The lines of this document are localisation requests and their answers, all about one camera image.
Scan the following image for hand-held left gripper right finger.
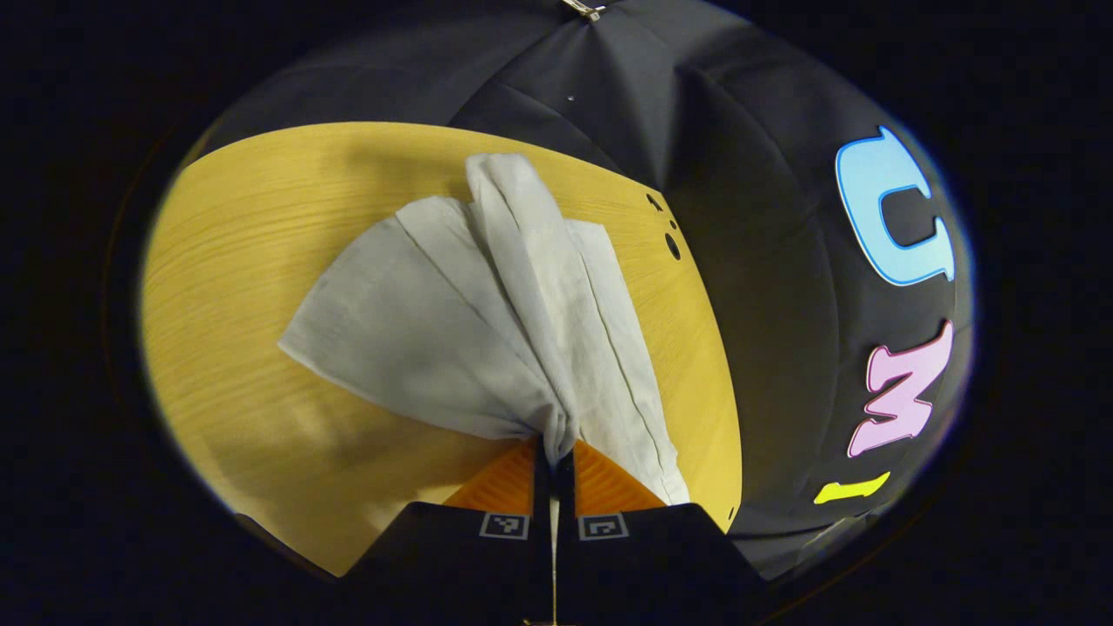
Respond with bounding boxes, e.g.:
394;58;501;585
555;439;770;623

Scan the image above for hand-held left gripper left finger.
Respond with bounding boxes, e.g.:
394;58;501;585
346;439;556;623

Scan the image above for white jeans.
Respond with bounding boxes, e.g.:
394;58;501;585
278;154;690;507

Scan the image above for black backdrop cloth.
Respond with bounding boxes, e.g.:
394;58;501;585
200;0;976;581

